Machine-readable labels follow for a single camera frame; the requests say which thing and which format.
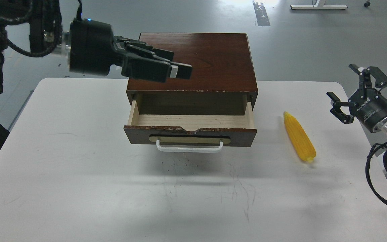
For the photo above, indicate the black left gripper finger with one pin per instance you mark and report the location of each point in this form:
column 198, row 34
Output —
column 142, row 49
column 157, row 70

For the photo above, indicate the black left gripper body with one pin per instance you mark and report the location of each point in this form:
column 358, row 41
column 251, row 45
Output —
column 92, row 48

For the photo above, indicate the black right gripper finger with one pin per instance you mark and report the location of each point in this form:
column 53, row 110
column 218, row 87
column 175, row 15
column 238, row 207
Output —
column 370, row 77
column 337, row 111

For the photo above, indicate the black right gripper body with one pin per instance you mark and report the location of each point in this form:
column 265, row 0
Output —
column 369, row 107

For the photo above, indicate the yellow corn cob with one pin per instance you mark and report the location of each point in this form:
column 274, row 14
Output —
column 299, row 139

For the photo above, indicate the wooden drawer with white handle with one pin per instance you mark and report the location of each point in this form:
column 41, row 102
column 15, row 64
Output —
column 190, row 133

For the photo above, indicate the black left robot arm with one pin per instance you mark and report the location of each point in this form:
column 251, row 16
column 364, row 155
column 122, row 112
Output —
column 34, row 28

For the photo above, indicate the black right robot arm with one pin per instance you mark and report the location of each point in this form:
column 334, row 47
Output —
column 382, row 125

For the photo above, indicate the dark wooden drawer cabinet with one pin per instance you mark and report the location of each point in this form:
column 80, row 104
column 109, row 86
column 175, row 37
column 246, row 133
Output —
column 222, row 82

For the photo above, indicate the white desk base foot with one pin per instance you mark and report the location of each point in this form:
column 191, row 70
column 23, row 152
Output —
column 318, row 5

